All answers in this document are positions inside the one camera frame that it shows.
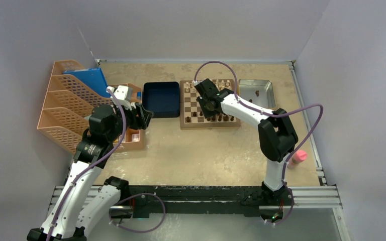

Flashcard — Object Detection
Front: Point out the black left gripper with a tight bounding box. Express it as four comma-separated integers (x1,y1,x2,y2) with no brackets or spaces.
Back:
107,101,152,142

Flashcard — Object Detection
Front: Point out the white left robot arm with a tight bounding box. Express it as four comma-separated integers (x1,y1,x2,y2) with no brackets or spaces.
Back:
27,102,154,240

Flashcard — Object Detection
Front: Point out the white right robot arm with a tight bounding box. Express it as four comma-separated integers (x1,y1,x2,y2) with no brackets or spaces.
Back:
193,79,298,204

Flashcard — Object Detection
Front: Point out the row of light chess pieces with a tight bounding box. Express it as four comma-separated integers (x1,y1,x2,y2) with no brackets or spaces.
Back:
180,79,234,93

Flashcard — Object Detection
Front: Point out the wooden chess board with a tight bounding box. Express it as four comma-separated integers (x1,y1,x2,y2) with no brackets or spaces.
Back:
180,87,241,130

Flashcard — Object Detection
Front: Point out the orange plastic basket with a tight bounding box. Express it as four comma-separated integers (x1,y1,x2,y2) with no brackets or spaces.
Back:
111,83,145,151

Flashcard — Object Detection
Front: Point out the dark blue tin box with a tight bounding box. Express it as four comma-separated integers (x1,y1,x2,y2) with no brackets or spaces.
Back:
142,81,180,118

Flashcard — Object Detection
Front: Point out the gold metal tin tray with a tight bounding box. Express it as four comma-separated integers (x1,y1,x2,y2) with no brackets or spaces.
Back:
238,79,278,110

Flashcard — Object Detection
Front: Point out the blue folder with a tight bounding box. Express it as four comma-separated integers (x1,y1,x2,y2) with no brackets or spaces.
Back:
63,68,110,98

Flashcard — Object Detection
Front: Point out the orange plastic file rack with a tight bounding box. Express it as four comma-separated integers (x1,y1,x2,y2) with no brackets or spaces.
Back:
37,60,112,154

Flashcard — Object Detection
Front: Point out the pink capped bottle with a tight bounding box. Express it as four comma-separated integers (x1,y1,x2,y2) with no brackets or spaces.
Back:
287,150,308,169

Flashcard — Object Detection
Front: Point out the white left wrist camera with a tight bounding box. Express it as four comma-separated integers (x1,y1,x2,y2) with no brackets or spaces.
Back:
106,85,133,110

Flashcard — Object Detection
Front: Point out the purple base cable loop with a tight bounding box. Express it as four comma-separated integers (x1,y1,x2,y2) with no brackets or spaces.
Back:
108,193,166,234

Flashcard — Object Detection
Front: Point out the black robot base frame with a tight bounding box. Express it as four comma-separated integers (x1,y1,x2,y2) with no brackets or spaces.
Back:
117,184,294,221

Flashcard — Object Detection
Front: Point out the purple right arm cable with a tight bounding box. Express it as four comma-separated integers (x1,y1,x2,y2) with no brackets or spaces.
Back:
192,61,324,227

